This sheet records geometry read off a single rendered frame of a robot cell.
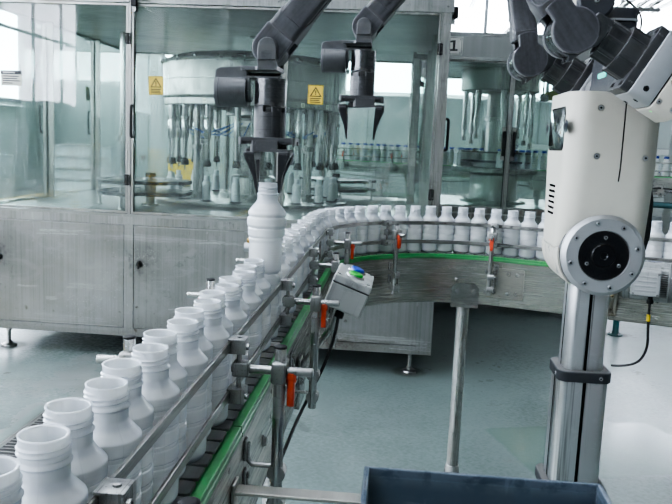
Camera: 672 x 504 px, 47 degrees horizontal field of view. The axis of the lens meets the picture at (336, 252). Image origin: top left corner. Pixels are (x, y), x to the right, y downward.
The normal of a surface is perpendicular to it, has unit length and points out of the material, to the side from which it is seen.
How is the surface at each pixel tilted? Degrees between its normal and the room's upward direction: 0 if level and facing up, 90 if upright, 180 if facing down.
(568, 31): 91
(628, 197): 101
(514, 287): 90
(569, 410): 90
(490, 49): 90
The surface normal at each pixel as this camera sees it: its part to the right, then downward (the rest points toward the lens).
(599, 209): -0.09, 0.32
